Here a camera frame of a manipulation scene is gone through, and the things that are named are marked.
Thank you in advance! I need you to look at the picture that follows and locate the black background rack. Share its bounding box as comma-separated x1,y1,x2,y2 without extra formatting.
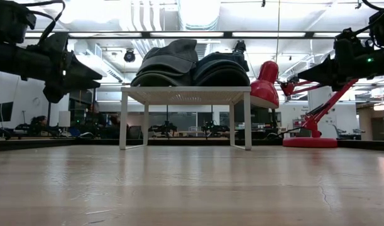
46,89,98,127

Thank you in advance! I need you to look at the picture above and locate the thin hanging rod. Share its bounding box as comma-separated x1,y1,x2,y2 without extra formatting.
275,0,281,63

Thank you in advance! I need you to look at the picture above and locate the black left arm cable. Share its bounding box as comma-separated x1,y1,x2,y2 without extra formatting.
21,0,67,43

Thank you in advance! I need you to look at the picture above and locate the navy blue denim cap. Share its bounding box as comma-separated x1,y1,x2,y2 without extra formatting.
191,64,251,87

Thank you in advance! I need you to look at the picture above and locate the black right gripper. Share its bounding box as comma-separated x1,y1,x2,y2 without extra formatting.
297,46,368,92

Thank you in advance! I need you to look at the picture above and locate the black monitor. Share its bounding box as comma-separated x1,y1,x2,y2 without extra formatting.
0,101,14,123

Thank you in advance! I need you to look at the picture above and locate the white metal shelf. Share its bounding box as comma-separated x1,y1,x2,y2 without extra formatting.
118,86,253,151

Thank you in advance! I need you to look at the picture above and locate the black overhead camera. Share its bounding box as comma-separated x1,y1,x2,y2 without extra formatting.
232,40,247,54

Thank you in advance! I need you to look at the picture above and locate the red desk lamp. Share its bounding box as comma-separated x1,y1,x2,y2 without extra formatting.
250,60,359,149

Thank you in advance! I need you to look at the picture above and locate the black ceiling spotlight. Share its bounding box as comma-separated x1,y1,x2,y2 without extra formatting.
123,48,136,63

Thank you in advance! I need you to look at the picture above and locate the grey office chair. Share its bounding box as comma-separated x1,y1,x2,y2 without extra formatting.
332,124,366,141

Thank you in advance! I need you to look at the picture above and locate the black overhead beam with lights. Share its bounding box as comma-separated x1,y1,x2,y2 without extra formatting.
23,30,371,40

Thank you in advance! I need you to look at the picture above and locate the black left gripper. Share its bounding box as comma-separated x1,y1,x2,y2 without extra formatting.
42,32,104,104

